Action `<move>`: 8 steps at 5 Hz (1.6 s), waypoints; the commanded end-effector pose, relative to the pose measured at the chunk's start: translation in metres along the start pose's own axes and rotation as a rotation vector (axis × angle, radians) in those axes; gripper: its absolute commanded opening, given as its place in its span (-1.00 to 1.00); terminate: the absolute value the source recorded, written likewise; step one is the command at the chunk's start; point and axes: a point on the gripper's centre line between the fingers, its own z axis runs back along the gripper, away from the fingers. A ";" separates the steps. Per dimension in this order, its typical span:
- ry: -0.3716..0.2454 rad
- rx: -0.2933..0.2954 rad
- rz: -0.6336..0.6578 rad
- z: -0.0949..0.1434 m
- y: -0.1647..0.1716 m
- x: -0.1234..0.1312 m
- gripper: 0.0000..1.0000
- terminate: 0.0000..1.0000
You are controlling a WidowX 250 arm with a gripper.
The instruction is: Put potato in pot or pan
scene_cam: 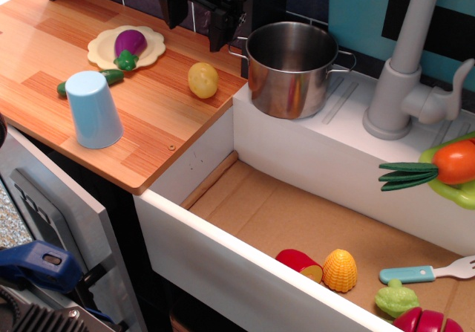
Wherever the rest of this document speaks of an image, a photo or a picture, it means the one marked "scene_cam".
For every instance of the green toy cucumber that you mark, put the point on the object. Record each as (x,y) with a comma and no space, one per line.
(112,77)

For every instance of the yellow toy potato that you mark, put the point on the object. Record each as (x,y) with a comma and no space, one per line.
(203,80)

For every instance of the purple toy eggplant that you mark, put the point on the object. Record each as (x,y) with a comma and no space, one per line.
(128,46)

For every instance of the stainless steel pot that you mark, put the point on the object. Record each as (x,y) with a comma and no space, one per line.
(290,65)

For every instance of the blue clamp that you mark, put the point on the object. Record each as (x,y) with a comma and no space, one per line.
(41,264)

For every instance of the orange toy carrot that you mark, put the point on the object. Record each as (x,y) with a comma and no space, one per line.
(404,175)

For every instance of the grey toy faucet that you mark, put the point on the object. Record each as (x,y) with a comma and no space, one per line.
(399,95)

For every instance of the light green toy vegetable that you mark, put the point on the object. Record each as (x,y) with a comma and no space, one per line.
(395,299)

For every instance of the light blue plastic cup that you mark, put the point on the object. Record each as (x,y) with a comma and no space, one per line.
(95,116)

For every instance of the red sliced toy fruit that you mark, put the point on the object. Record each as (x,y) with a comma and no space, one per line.
(419,320)

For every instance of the pale yellow toy plate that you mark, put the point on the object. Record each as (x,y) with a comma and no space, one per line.
(101,49)

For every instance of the grey oven door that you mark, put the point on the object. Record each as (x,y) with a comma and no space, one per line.
(57,210)

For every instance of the white toy sink basin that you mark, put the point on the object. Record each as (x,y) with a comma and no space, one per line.
(253,185)

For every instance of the black finned metal device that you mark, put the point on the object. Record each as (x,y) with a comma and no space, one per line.
(20,315)

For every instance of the red toy fruit half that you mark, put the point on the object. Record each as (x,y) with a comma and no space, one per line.
(301,263)

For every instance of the yellow toy corn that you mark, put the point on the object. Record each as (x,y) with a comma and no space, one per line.
(340,271)

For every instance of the toy fork blue handle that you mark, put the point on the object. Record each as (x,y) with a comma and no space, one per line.
(462,268)

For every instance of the lime green plastic tray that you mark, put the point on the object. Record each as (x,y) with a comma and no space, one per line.
(451,194)

